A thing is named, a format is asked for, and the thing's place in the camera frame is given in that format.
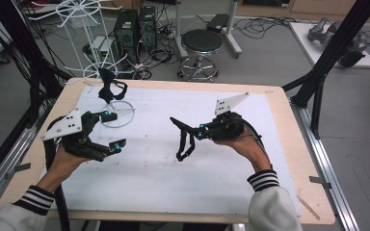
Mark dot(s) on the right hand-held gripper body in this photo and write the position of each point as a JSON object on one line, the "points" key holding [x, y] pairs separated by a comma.
{"points": [[226, 128]]}

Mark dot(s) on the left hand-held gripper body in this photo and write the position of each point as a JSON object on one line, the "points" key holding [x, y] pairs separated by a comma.
{"points": [[67, 126]]}

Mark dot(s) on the person's right hand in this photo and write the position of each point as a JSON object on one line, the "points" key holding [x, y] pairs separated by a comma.
{"points": [[250, 150]]}

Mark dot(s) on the person's left hand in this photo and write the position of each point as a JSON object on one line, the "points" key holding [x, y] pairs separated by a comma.
{"points": [[61, 168]]}

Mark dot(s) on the white foam mat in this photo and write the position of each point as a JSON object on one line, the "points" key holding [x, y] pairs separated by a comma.
{"points": [[147, 179]]}

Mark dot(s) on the white box device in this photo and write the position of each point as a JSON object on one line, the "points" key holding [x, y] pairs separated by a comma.
{"points": [[102, 48]]}

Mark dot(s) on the black computer tower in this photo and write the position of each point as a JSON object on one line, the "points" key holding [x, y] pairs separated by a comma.
{"points": [[147, 25], [126, 32]]}

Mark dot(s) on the black round stool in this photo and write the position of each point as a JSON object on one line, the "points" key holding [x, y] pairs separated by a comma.
{"points": [[201, 40]]}

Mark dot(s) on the black flat box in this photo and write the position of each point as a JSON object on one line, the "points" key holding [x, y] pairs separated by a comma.
{"points": [[217, 22]]}

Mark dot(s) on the wooden stick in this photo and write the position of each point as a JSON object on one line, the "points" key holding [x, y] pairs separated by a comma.
{"points": [[308, 207]]}

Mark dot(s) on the white floor board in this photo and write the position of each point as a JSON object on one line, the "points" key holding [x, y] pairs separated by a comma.
{"points": [[305, 41]]}

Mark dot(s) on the grey robot device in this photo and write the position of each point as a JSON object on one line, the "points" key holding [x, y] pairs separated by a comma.
{"points": [[355, 45]]}

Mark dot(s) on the metal clamp bracket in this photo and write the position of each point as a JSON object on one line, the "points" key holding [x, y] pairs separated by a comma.
{"points": [[18, 170], [320, 182]]}

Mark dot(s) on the aluminium rail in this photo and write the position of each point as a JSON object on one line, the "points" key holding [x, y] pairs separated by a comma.
{"points": [[9, 160], [327, 166]]}

